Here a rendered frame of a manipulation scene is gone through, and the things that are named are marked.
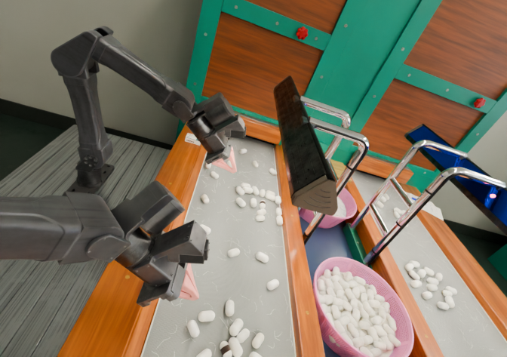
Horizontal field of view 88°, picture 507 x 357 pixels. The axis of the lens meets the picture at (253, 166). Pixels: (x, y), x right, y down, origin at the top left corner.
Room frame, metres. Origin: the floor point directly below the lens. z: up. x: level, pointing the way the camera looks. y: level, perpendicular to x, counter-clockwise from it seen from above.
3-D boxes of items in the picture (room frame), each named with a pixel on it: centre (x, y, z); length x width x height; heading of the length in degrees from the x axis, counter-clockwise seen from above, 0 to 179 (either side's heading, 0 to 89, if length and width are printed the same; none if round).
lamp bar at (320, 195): (0.67, -0.06, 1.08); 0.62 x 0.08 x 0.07; 11
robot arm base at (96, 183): (0.57, 0.45, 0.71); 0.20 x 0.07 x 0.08; 13
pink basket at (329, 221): (0.89, -0.30, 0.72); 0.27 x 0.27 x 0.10
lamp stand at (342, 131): (0.68, -0.14, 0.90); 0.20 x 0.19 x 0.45; 11
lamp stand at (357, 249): (0.76, -0.53, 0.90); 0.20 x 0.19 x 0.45; 11
